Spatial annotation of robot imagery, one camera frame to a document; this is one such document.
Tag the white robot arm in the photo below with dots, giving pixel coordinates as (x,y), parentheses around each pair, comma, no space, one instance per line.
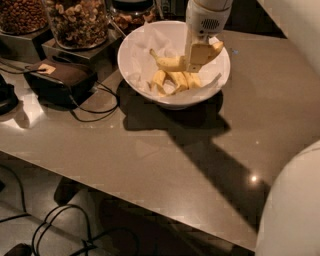
(260,159)

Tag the white paper bowl liner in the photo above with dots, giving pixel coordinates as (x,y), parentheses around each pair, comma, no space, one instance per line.
(146,50)

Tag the white ceramic bowl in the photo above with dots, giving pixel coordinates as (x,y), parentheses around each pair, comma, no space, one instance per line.
(140,40)

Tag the glass jar of mixed nuts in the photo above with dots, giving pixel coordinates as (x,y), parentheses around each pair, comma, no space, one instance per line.
(77,24)

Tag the dark pouch with tag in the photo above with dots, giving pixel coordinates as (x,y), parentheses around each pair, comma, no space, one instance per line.
(60,83)

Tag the grey stand under nut jar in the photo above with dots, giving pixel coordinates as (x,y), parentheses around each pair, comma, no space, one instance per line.
(102,59)

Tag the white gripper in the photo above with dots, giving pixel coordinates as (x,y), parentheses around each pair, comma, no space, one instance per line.
(204,22)

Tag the black round object left edge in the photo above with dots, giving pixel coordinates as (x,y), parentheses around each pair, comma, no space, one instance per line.
(8,97)

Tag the grey stand under almond jar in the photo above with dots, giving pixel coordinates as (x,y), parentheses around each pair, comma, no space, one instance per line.
(25,48)

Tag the glass jar of almonds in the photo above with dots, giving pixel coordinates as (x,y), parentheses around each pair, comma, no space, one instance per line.
(19,17)

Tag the yellow banana bunch in bowl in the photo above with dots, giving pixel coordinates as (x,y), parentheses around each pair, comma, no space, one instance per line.
(182,81)

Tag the glass jar with dark lid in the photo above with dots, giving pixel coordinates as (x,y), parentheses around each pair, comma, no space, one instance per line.
(129,15)

